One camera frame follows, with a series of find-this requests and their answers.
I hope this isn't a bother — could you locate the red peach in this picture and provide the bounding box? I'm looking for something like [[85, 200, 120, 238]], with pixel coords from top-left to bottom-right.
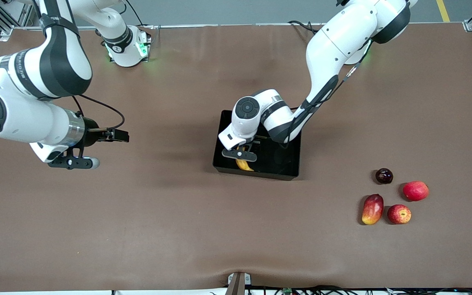
[[403, 181, 429, 202]]

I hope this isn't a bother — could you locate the black base cable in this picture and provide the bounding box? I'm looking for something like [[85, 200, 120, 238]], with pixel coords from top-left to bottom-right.
[[288, 20, 322, 36], [121, 0, 145, 27]]

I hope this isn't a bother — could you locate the red yellow mango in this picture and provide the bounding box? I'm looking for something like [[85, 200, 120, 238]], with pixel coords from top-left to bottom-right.
[[361, 194, 384, 225]]

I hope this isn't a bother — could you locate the grey camera mount clamp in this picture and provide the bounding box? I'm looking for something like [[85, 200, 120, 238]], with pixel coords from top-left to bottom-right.
[[225, 272, 253, 295]]

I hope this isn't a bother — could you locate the yellow banana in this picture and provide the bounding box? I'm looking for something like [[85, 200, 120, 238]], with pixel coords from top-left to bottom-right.
[[236, 145, 255, 172]]

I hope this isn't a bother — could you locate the black plastic box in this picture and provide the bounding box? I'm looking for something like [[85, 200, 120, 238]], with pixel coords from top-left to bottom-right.
[[213, 109, 303, 181]]

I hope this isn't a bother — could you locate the dark purple plum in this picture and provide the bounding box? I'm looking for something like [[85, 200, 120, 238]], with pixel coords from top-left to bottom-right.
[[375, 168, 394, 185]]

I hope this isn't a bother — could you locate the red yellow apple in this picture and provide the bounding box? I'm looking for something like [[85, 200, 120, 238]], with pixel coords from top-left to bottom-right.
[[387, 204, 412, 225]]

